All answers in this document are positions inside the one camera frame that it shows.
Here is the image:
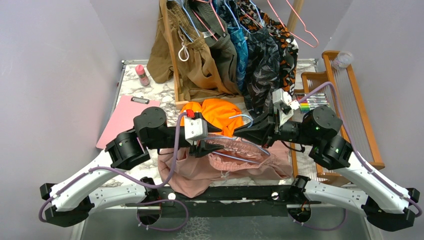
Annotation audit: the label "blue wire hanger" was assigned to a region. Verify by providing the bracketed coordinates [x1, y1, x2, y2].
[204, 134, 271, 165]

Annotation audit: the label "orange camo hanging shorts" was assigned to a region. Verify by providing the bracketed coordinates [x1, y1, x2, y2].
[237, 0, 299, 96]

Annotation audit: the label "blue patterned hanging shorts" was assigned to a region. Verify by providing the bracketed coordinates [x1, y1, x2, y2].
[215, 0, 249, 92]

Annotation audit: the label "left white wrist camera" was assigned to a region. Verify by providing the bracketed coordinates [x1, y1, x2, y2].
[184, 109, 209, 145]

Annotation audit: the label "wooden dish rack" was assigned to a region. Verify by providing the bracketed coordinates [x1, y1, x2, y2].
[294, 50, 385, 170]

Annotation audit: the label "dark leaf print shorts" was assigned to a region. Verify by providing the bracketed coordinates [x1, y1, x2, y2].
[231, 0, 282, 117]

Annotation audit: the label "pink bottle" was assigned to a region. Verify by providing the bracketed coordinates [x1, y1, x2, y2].
[134, 64, 150, 87]

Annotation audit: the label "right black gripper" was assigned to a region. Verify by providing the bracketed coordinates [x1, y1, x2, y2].
[233, 104, 319, 149]

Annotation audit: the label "pink clipboard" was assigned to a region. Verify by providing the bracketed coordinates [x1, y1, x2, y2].
[95, 95, 161, 150]

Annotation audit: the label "coloured marker set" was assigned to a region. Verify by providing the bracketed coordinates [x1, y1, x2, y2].
[295, 93, 331, 114]

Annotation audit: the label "pink wire hanger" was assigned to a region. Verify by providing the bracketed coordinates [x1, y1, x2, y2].
[266, 0, 320, 49]

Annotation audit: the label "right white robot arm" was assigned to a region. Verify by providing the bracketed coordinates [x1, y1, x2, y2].
[233, 106, 422, 232]

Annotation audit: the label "clear plastic cup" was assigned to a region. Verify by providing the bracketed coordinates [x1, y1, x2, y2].
[331, 51, 354, 71]

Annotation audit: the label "dark green hanging shorts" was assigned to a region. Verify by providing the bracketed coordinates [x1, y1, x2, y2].
[184, 0, 240, 94]

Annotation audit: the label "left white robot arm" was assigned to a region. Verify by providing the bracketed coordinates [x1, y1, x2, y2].
[38, 106, 221, 228]

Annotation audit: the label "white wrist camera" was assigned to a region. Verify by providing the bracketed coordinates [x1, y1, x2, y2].
[184, 109, 209, 145]
[272, 88, 301, 127]

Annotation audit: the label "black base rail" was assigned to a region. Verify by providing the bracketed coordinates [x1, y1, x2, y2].
[137, 185, 308, 218]

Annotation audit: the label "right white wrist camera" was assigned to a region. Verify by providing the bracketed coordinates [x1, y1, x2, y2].
[272, 88, 301, 127]

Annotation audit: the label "pink shorts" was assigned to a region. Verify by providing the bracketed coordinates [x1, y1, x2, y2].
[157, 142, 293, 198]

